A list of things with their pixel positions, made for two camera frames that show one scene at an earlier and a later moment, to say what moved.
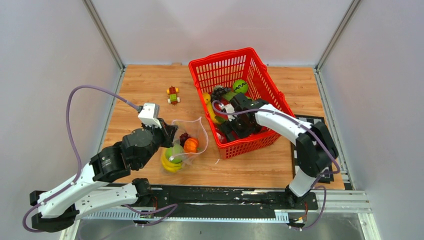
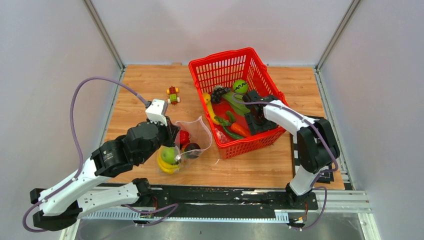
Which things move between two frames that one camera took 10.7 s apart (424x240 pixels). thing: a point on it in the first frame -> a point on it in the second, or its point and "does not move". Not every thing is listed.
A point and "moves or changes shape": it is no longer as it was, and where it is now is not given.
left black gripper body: x=163 y=138 does not move
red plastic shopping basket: x=218 y=76 does not move
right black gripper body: x=242 y=129 -> x=259 y=124
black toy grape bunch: x=218 y=92 does not move
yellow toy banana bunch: x=167 y=165 moves or changes shape
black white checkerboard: x=328 y=175 does not move
